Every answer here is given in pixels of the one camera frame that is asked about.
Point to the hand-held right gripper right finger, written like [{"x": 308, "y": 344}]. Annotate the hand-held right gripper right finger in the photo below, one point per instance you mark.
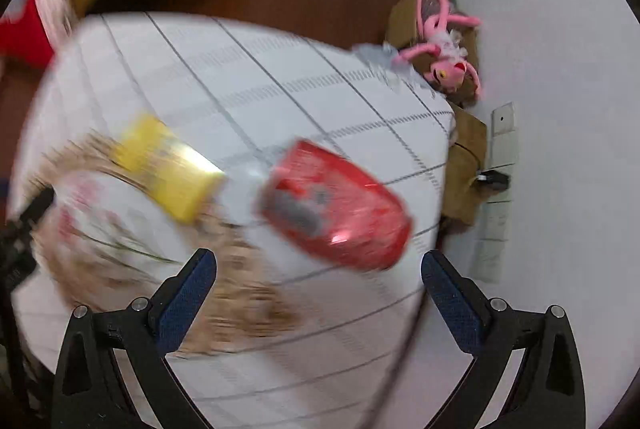
[{"x": 452, "y": 304}]

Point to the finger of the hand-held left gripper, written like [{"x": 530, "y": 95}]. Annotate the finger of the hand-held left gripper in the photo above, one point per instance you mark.
[{"x": 37, "y": 208}]

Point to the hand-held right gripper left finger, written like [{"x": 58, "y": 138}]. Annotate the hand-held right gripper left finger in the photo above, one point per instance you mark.
[{"x": 187, "y": 299}]

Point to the red drink can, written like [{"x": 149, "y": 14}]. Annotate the red drink can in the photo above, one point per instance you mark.
[{"x": 335, "y": 204}]

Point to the black plug charger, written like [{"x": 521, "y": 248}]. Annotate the black plug charger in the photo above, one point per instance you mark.
[{"x": 495, "y": 179}]

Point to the yellow snack packet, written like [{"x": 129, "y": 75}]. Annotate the yellow snack packet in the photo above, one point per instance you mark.
[{"x": 165, "y": 169}]

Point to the small cardboard box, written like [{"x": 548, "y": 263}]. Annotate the small cardboard box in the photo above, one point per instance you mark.
[{"x": 467, "y": 159}]

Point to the red blanket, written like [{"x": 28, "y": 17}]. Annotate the red blanket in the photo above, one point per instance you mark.
[{"x": 25, "y": 34}]

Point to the table with patterned cloth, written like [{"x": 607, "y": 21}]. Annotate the table with patterned cloth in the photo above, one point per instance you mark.
[{"x": 225, "y": 74}]

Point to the pink plush toy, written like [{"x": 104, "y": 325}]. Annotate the pink plush toy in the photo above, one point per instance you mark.
[{"x": 442, "y": 59}]

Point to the clear plastic bag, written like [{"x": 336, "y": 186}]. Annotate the clear plastic bag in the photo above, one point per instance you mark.
[{"x": 380, "y": 56}]

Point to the large cardboard box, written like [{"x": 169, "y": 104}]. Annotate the large cardboard box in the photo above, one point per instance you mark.
[{"x": 405, "y": 19}]

